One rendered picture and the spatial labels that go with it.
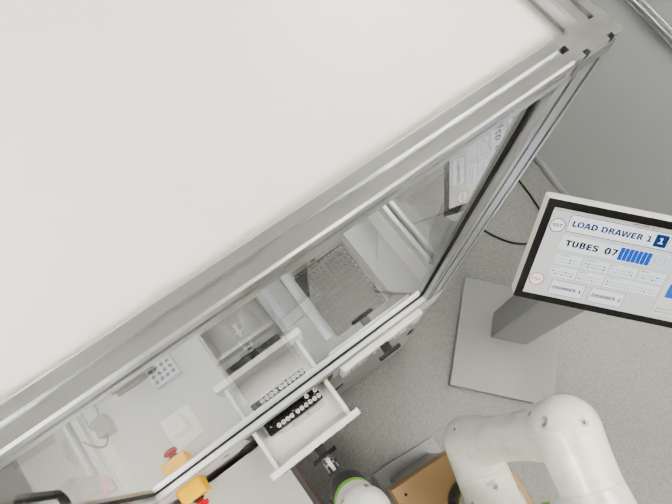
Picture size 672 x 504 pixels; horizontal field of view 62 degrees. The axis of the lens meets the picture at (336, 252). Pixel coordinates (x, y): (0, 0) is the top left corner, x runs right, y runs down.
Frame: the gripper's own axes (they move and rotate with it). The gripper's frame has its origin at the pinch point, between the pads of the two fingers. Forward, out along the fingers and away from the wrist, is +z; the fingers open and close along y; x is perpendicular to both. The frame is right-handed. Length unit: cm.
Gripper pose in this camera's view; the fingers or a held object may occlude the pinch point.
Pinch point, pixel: (329, 463)
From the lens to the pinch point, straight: 157.8
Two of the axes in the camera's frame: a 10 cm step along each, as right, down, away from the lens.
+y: 5.6, 8.3, 0.7
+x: 8.0, -5.6, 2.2
